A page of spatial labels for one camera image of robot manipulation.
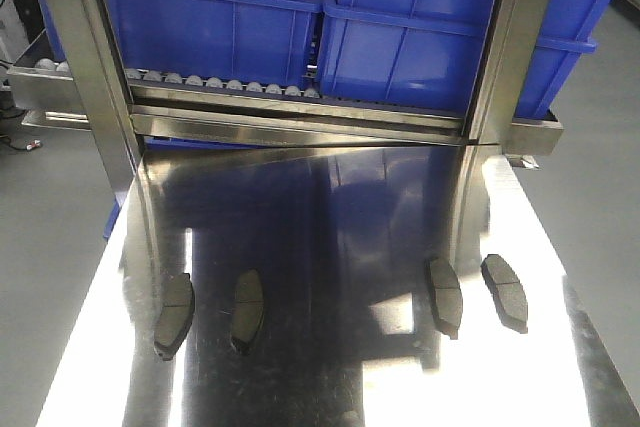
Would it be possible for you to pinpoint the grey brake pad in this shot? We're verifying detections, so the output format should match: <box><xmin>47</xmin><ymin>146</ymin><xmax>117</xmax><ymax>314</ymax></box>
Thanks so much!
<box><xmin>230</xmin><ymin>269</ymin><xmax>265</xmax><ymax>355</ymax></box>
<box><xmin>425</xmin><ymin>257</ymin><xmax>463</xmax><ymax>340</ymax></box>
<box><xmin>154</xmin><ymin>273</ymin><xmax>195</xmax><ymax>361</ymax></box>
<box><xmin>481</xmin><ymin>254</ymin><xmax>528</xmax><ymax>334</ymax></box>

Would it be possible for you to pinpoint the left blue plastic bin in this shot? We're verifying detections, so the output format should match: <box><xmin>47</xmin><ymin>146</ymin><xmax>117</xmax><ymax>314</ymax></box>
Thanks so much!
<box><xmin>19</xmin><ymin>0</ymin><xmax>324</xmax><ymax>91</ymax></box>

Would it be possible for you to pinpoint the blue plastic bin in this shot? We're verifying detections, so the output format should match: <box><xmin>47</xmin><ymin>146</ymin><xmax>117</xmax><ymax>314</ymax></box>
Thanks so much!
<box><xmin>317</xmin><ymin>0</ymin><xmax>610</xmax><ymax>119</ymax></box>
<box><xmin>19</xmin><ymin>0</ymin><xmax>324</xmax><ymax>91</ymax></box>

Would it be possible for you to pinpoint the right blue plastic bin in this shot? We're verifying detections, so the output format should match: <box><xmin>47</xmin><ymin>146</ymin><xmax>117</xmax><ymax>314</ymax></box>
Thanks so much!
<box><xmin>317</xmin><ymin>0</ymin><xmax>610</xmax><ymax>119</ymax></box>

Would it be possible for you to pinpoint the stainless steel roller rack frame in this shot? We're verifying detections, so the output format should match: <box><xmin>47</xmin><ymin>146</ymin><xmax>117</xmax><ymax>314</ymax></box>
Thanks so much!
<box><xmin>4</xmin><ymin>0</ymin><xmax>565</xmax><ymax>198</ymax></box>

